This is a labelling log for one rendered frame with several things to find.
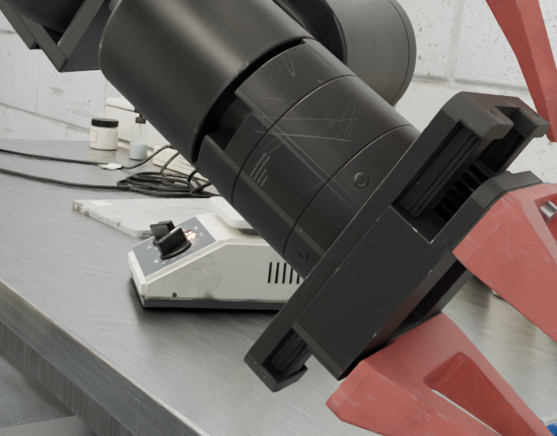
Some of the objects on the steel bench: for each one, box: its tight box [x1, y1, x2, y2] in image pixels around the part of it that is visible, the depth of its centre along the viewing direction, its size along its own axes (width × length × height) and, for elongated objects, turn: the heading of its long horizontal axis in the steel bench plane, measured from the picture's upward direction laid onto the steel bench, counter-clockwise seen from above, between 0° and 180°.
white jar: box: [89, 118, 118, 151], centre depth 195 cm, size 6×6×6 cm
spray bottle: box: [129, 108, 149, 160], centre depth 183 cm, size 4×4×11 cm
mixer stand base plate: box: [73, 198, 216, 237], centre depth 126 cm, size 30×20×1 cm, turn 97°
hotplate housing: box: [128, 213, 304, 310], centre depth 88 cm, size 22×13×8 cm, turn 75°
